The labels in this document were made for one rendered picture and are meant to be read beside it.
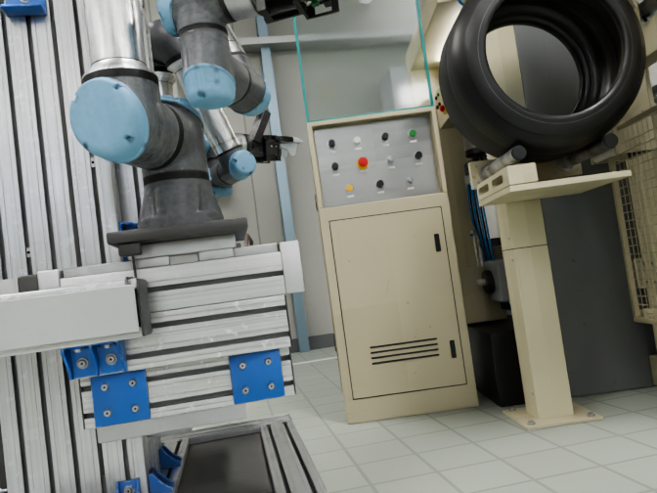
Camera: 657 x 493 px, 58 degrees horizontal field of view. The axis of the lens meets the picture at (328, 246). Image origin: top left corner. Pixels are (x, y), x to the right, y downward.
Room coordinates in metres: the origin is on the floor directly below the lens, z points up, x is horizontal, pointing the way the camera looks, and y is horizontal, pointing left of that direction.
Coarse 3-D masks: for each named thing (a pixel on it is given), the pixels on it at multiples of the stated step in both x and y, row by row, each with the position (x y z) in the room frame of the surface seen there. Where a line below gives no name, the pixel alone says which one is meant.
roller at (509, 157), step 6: (510, 150) 1.77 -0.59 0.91; (516, 150) 1.75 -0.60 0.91; (522, 150) 1.75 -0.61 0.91; (504, 156) 1.82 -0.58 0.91; (510, 156) 1.76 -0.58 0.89; (516, 156) 1.75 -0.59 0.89; (522, 156) 1.75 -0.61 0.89; (492, 162) 1.97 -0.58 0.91; (498, 162) 1.89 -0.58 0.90; (504, 162) 1.83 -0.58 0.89; (510, 162) 1.80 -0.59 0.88; (486, 168) 2.03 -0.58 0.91; (492, 168) 1.96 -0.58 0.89; (498, 168) 1.92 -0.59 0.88; (486, 174) 2.05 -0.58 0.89; (492, 174) 2.01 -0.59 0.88
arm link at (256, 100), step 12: (228, 24) 1.00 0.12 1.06; (240, 48) 0.99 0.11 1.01; (240, 60) 0.98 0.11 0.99; (252, 72) 0.97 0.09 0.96; (252, 84) 0.96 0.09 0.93; (264, 84) 1.01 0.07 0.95; (252, 96) 0.97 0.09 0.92; (264, 96) 1.01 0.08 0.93; (240, 108) 0.99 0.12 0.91; (252, 108) 1.00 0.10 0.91; (264, 108) 1.03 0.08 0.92
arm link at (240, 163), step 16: (160, 32) 1.51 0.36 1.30; (160, 48) 1.52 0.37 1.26; (176, 48) 1.51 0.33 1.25; (176, 64) 1.52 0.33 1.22; (208, 112) 1.56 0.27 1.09; (224, 112) 1.59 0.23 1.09; (208, 128) 1.57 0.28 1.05; (224, 128) 1.58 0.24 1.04; (224, 144) 1.58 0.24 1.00; (240, 144) 1.62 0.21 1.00; (224, 160) 1.59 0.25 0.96; (240, 160) 1.58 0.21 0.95; (224, 176) 1.63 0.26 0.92; (240, 176) 1.59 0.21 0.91
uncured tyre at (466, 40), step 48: (480, 0) 1.72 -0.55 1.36; (528, 0) 1.97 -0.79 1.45; (576, 0) 1.91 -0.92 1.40; (624, 0) 1.72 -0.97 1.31; (480, 48) 1.71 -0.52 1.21; (576, 48) 2.00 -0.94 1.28; (624, 48) 1.72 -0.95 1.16; (480, 96) 1.72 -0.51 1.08; (624, 96) 1.72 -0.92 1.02; (480, 144) 1.91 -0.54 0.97; (528, 144) 1.75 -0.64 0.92; (576, 144) 1.75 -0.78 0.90
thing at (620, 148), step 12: (636, 96) 2.06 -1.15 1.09; (648, 96) 2.06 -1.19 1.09; (636, 108) 2.06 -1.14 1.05; (648, 108) 2.06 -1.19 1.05; (624, 120) 2.06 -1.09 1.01; (648, 120) 2.06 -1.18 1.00; (612, 132) 2.06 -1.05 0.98; (624, 132) 2.06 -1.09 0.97; (636, 132) 2.06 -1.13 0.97; (624, 144) 2.06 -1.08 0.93; (636, 144) 2.06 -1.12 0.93; (648, 144) 2.06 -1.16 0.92; (600, 156) 2.18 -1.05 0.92; (612, 156) 2.12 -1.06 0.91; (624, 156) 2.24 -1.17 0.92
